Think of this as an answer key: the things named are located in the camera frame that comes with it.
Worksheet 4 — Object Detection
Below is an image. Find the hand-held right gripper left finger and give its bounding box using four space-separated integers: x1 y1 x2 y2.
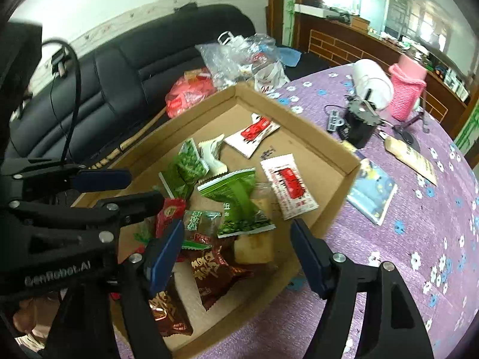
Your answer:
41 219 185 359

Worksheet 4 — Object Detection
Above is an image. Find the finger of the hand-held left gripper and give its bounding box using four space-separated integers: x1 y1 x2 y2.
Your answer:
9 191 165 244
7 160 132 199

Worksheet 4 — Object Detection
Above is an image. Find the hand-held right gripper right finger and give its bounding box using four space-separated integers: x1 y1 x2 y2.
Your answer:
291 219 435 359

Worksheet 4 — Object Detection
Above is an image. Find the small green snack packet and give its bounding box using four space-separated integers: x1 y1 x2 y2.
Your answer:
159 171 195 200
176 138 209 180

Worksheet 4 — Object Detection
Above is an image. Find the clear green candy wrapper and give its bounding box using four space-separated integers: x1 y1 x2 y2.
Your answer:
183 209 222 251

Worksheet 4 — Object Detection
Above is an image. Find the dark red snack packet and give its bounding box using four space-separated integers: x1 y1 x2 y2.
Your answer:
148 284 194 339
187 245 255 311

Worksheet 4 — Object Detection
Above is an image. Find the yellow snack bar packet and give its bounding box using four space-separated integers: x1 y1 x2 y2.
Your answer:
234 191 275 266

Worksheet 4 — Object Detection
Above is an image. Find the white red-label snack packet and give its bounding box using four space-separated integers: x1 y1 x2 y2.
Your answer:
260 153 319 220
225 113 281 159

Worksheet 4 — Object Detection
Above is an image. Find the plain white snack packet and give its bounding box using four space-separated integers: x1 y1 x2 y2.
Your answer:
198 134 228 178

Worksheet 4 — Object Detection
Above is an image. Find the large green snack packet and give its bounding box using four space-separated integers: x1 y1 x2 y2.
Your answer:
197 168 275 239

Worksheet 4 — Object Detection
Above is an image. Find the cardboard box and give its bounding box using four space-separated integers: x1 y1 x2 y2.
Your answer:
71 81 362 358

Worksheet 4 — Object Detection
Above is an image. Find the person's left hand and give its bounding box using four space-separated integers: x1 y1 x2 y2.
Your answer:
13 295 60 346

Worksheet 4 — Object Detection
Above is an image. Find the wooden stick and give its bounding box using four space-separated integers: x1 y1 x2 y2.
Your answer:
90 107 169 169

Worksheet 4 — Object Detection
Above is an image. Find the blue notebook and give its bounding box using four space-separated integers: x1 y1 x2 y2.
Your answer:
346 158 398 226

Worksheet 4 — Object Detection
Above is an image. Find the purple floral tablecloth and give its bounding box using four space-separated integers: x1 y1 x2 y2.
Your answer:
112 63 479 359

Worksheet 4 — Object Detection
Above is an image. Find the black sofa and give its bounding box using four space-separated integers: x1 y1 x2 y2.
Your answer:
0 4 257 180

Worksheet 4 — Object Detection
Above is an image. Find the red plastic bag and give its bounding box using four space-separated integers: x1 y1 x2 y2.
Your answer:
165 69 218 118

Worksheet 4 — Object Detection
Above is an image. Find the cream tube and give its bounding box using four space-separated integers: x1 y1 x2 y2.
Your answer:
384 136 438 187

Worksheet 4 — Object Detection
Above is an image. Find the black cylinder device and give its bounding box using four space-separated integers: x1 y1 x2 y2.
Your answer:
342 97 386 149

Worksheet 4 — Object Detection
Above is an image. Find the grey phone stand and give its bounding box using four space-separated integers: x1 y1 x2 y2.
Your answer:
391 103 431 154

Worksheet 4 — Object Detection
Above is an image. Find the clear plastic bag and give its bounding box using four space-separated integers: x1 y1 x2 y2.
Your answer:
195 32 290 94

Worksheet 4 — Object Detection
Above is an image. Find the white paper roll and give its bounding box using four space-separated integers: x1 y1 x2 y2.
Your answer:
353 59 394 111

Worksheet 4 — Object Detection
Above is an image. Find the pink knitted bottle cover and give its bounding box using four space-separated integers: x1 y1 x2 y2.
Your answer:
388 54 427 121

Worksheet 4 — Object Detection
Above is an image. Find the light blue cloth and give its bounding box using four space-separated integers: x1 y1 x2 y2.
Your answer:
275 47 302 67

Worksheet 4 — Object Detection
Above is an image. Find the wooden counter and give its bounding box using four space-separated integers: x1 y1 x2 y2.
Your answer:
294 4 472 124

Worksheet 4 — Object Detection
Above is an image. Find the black cable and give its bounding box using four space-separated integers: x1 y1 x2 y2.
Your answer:
40 39 82 162

